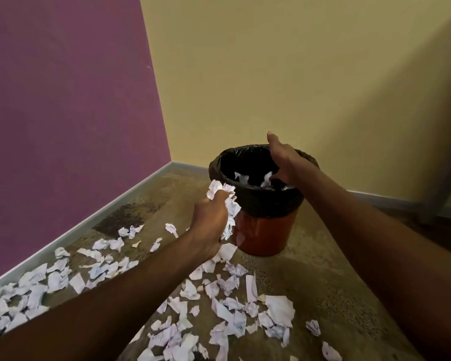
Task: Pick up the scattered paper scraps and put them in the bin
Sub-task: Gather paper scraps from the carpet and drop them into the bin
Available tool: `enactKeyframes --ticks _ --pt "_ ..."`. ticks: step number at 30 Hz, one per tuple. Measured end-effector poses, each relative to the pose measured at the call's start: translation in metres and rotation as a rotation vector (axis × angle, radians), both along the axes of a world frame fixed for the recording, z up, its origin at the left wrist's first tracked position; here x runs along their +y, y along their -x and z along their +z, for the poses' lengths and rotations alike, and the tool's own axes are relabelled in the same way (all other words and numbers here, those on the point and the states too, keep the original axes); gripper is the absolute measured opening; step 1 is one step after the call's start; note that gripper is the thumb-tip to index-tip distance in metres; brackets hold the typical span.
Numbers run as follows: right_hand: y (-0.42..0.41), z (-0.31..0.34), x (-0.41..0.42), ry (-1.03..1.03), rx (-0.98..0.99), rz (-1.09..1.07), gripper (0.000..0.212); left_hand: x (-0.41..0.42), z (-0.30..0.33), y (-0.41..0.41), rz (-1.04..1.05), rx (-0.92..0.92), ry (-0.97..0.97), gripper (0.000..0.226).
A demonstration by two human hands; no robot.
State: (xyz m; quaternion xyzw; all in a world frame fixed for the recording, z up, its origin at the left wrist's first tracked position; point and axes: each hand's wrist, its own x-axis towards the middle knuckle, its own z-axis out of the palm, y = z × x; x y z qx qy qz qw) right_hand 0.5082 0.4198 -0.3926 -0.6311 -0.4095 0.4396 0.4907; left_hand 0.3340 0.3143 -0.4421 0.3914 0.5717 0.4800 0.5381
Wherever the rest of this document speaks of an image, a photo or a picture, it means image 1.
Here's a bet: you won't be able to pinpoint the person's left hand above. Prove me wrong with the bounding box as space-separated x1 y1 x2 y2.
189 191 231 261

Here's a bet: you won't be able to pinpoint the person's right hand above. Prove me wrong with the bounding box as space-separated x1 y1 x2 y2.
266 131 321 189

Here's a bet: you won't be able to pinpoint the handful of paper scraps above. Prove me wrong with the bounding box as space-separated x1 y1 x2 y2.
206 179 242 241

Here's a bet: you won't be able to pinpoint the person's right forearm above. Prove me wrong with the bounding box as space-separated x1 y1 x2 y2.
300 164 451 361

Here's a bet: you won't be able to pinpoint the person's left forearm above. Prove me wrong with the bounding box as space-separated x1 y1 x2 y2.
0 234 219 361

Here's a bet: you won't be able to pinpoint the black plastic bin liner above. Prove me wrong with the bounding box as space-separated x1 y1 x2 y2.
209 144 320 218

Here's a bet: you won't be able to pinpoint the white paper bits inside bin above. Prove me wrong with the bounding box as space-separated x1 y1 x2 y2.
234 170 276 187

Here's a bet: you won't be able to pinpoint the red plastic waste bin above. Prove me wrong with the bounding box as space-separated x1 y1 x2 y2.
231 208 299 257

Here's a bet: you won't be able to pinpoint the torn white paper pieces scattered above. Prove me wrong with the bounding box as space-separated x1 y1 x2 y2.
0 223 343 361

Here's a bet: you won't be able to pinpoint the grey skirting board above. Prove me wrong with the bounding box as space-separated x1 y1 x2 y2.
0 161 173 297
171 161 451 222

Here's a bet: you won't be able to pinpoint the grey furniture leg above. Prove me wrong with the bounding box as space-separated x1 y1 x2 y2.
419 144 451 225

